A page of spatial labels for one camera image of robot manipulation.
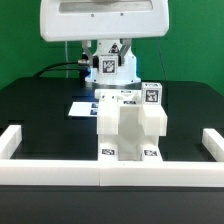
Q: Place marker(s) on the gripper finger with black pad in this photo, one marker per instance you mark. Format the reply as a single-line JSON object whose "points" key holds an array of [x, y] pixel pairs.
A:
{"points": [[125, 45], [92, 61]]}

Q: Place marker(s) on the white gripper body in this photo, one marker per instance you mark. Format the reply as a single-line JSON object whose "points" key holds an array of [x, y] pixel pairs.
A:
{"points": [[79, 20]]}

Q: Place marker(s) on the white tagged cube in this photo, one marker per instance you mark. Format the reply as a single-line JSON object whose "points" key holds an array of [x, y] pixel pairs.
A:
{"points": [[108, 65], [151, 93]]}

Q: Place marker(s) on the white chair back frame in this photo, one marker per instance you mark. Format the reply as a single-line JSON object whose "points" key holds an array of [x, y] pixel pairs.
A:
{"points": [[152, 117]]}

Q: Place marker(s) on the white chair seat part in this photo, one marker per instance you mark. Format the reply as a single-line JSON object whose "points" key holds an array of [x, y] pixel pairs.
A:
{"points": [[130, 140]]}

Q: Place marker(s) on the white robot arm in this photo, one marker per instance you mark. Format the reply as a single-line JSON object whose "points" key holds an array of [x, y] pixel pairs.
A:
{"points": [[126, 74]]}

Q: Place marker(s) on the white marker base sheet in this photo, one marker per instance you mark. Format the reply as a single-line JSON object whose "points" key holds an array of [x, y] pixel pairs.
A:
{"points": [[83, 109]]}

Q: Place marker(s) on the black cable post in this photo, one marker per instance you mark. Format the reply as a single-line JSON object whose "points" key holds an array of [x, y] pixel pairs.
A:
{"points": [[84, 69]]}

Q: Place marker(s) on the white U-shaped fence wall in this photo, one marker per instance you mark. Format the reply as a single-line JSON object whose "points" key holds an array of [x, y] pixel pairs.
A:
{"points": [[94, 173]]}

